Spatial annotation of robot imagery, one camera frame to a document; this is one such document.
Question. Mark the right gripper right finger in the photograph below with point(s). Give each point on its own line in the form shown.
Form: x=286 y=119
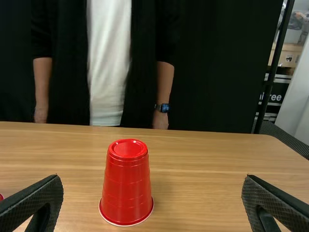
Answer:
x=256 y=195

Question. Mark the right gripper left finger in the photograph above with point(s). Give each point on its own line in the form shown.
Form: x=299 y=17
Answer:
x=46 y=191

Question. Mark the red cup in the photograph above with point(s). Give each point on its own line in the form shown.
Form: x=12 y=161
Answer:
x=1 y=196
x=126 y=183

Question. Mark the grey mesh chair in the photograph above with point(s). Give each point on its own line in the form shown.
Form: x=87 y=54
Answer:
x=285 y=139

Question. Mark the white board panel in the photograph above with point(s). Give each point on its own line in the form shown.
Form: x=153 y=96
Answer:
x=297 y=108

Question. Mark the cardboard box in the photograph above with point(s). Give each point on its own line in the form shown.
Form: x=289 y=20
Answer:
x=287 y=56

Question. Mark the person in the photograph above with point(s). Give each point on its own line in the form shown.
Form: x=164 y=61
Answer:
x=108 y=60

